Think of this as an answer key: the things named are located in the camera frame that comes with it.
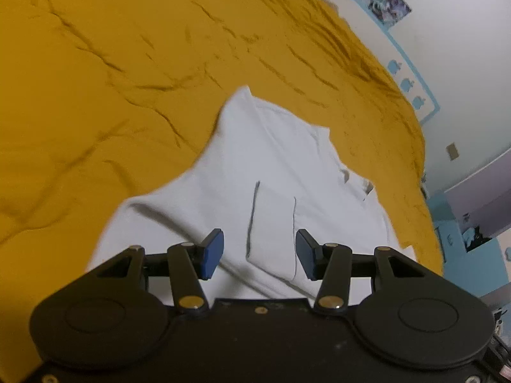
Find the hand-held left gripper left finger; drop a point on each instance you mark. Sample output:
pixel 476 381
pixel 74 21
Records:
pixel 211 253

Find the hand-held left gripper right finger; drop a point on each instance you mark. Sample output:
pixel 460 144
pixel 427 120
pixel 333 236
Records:
pixel 305 253

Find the white t-shirt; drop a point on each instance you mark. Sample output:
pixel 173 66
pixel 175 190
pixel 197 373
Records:
pixel 259 159

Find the blue stuffed toy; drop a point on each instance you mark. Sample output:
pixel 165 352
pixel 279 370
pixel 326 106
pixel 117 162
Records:
pixel 471 234

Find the blue and lavender cabinet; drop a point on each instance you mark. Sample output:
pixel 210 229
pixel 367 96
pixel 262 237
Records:
pixel 479 199

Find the mustard yellow blanket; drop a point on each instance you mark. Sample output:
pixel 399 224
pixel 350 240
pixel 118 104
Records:
pixel 99 87

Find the beige wall switch plate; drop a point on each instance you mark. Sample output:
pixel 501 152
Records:
pixel 452 150

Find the blue apple wall decal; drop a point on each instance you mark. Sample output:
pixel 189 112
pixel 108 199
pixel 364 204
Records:
pixel 394 66
pixel 418 101
pixel 407 83

